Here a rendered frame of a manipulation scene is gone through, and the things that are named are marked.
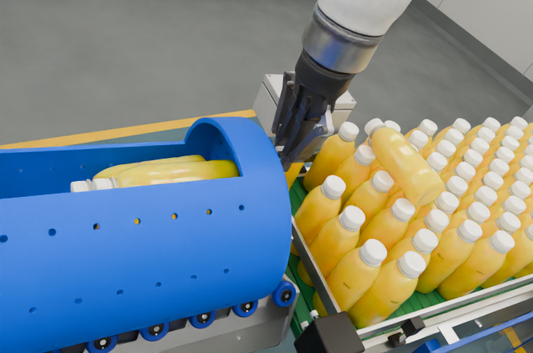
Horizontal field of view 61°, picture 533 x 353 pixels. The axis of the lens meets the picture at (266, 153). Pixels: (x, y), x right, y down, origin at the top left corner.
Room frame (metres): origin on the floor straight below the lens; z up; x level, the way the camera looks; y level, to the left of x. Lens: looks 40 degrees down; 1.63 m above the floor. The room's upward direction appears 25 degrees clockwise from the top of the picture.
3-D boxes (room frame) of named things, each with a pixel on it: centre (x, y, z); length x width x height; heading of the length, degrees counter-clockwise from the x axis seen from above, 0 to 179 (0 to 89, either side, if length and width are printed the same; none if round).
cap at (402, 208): (0.66, -0.28, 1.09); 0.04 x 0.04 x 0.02
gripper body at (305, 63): (0.53, -0.02, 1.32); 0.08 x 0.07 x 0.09; 40
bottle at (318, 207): (0.63, -0.14, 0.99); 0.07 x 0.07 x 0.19
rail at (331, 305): (0.59, -0.12, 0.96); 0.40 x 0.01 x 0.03; 40
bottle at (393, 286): (0.53, -0.30, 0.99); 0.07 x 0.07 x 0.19
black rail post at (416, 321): (0.51, -0.37, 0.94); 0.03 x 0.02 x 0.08; 130
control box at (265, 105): (0.89, -0.03, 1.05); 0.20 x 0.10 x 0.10; 130
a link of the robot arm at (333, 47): (0.53, -0.02, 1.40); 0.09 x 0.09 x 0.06
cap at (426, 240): (0.60, -0.32, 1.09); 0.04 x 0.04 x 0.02
